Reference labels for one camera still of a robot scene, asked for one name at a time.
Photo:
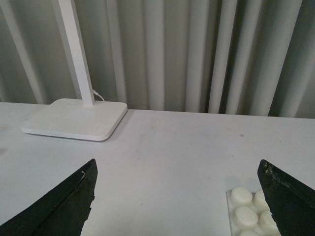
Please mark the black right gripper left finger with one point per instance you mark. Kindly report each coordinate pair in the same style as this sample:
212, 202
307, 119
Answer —
62, 211

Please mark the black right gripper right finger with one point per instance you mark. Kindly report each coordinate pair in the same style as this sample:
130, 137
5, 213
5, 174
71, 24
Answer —
291, 202

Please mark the white studded base plate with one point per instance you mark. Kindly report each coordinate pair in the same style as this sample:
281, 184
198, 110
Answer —
249, 214

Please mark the white desk lamp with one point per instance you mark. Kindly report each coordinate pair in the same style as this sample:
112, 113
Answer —
85, 118

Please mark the grey pleated curtain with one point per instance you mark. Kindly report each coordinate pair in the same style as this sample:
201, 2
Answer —
238, 57

